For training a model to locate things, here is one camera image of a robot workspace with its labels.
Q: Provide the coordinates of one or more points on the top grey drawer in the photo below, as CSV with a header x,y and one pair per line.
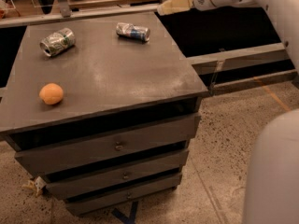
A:
x,y
54,159

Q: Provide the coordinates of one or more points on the blue tape cross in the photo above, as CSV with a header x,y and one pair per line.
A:
x,y
130,219

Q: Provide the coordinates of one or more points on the bottom grey drawer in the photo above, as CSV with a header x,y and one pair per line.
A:
x,y
124,195

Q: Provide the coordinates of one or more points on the grey drawer cabinet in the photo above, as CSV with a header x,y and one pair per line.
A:
x,y
111,85

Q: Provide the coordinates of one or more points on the middle grey drawer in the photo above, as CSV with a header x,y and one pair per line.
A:
x,y
129,172

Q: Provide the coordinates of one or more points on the crushed green silver can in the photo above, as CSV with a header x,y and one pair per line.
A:
x,y
58,42

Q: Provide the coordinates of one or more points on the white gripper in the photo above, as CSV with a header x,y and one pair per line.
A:
x,y
171,7

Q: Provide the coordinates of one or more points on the orange fruit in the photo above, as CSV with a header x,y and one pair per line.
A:
x,y
51,94

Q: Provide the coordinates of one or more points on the crushed redbull can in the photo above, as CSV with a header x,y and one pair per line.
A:
x,y
132,31

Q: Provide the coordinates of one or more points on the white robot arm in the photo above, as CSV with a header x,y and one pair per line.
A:
x,y
243,165

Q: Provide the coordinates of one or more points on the grey drawer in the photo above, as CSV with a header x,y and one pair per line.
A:
x,y
54,159
129,172
124,195

